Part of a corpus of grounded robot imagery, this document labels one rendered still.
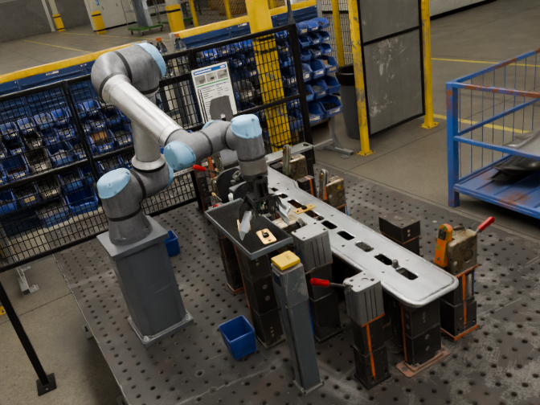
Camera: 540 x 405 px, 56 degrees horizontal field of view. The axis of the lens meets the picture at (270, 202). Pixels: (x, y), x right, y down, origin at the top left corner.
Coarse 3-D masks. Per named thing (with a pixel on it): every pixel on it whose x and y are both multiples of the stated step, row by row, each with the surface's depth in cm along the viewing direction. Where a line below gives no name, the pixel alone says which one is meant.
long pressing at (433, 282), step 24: (288, 192) 212; (336, 216) 186; (336, 240) 171; (360, 240) 168; (384, 240) 166; (360, 264) 156; (384, 264) 153; (408, 264) 151; (432, 264) 150; (384, 288) 143; (408, 288) 141; (432, 288) 139
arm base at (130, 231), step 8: (128, 216) 171; (136, 216) 173; (144, 216) 177; (112, 224) 172; (120, 224) 171; (128, 224) 171; (136, 224) 173; (144, 224) 177; (112, 232) 173; (120, 232) 173; (128, 232) 172; (136, 232) 173; (144, 232) 174; (112, 240) 174; (120, 240) 172; (128, 240) 172; (136, 240) 173
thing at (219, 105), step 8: (224, 96) 244; (216, 104) 243; (224, 104) 245; (216, 112) 245; (224, 112) 246; (232, 112) 248; (224, 152) 253; (232, 152) 255; (224, 160) 255; (232, 160) 257
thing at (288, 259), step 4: (284, 252) 139; (288, 252) 138; (276, 256) 138; (280, 256) 137; (284, 256) 137; (288, 256) 137; (292, 256) 136; (296, 256) 136; (272, 260) 137; (276, 260) 136; (280, 260) 136; (284, 260) 135; (288, 260) 135; (292, 260) 135; (296, 260) 134; (300, 260) 135; (276, 264) 135; (280, 264) 134; (284, 264) 133; (288, 264) 134; (292, 264) 134; (280, 268) 133; (284, 268) 133
